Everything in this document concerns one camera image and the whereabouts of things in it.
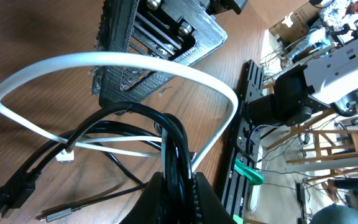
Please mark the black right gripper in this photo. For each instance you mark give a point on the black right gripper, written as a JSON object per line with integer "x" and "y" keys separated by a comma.
{"x": 180, "y": 31}

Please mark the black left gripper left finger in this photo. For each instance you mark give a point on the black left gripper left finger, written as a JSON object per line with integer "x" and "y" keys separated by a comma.
{"x": 150, "y": 207}

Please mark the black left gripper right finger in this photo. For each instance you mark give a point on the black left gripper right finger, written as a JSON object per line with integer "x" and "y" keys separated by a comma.
{"x": 207, "y": 207}

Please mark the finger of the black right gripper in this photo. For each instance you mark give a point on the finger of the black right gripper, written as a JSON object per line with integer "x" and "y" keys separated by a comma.
{"x": 122, "y": 83}

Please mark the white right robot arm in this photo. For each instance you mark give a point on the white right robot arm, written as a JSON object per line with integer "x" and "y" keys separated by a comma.
{"x": 305, "y": 89}

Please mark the person in background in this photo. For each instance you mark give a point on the person in background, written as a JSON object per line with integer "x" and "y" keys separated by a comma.
{"x": 333, "y": 15}

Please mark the black mounting rail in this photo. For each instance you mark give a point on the black mounting rail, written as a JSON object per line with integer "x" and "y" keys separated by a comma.
{"x": 232, "y": 188}

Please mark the wooden easel frame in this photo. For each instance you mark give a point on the wooden easel frame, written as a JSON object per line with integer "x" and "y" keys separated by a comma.
{"x": 341, "y": 159}

